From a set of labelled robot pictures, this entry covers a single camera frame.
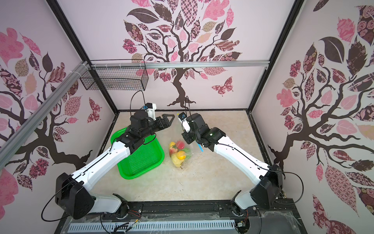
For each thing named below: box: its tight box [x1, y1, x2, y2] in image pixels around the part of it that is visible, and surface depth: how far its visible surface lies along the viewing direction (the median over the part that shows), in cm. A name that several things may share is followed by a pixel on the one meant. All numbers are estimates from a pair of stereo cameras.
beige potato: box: [171, 153, 184, 168], surface depth 85 cm
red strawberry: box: [169, 147, 178, 156], surface depth 89 cm
